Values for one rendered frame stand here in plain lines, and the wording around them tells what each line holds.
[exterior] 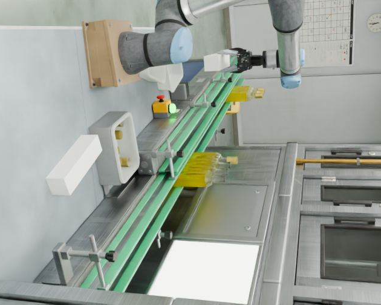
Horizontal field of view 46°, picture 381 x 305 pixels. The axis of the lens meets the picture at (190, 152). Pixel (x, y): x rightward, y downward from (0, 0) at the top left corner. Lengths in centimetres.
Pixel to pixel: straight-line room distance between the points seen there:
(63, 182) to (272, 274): 71
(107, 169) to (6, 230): 50
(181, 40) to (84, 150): 48
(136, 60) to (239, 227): 72
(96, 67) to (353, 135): 679
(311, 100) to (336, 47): 94
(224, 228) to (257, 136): 644
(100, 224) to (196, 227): 41
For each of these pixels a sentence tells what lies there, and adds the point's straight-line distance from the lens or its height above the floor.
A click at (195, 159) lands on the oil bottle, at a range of 194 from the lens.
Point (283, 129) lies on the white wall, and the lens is 802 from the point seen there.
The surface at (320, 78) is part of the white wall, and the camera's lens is 772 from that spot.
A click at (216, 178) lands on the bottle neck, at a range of 181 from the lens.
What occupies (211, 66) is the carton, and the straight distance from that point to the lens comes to 187.
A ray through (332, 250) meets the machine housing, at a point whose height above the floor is 155.
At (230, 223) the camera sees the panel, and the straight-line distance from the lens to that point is 176.
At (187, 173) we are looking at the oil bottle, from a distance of 183.
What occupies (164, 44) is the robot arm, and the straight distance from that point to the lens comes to 155.
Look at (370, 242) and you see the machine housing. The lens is 175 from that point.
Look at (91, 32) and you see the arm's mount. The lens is 157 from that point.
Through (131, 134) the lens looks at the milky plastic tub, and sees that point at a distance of 170.
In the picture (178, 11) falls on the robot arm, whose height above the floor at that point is 104.
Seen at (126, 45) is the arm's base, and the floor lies 87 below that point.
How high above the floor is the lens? 151
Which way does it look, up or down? 16 degrees down
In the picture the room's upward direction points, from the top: 90 degrees clockwise
